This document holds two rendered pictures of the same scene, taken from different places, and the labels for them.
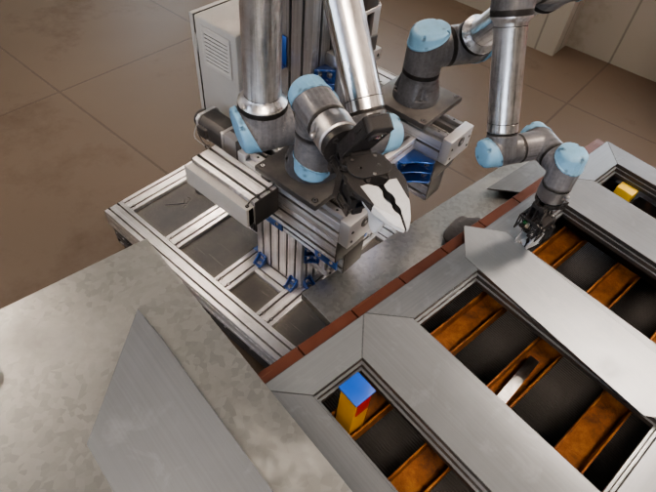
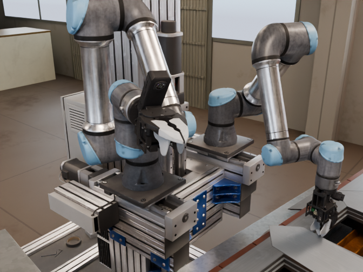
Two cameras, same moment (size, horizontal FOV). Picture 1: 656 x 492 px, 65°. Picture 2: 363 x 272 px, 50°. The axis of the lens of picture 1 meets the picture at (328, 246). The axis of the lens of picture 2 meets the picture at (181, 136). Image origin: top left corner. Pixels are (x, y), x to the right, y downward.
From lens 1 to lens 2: 0.33 m
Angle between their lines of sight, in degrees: 27
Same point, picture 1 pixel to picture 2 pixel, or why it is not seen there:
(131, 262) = not seen: outside the picture
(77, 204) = not seen: outside the picture
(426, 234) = (243, 244)
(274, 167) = (114, 183)
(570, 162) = (330, 151)
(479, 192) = (283, 213)
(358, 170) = (150, 113)
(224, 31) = (82, 103)
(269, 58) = (102, 89)
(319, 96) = (127, 86)
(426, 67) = (222, 116)
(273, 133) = (108, 146)
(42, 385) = not seen: outside the picture
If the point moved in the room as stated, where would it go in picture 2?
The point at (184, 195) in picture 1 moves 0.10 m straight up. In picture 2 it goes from (56, 249) to (54, 235)
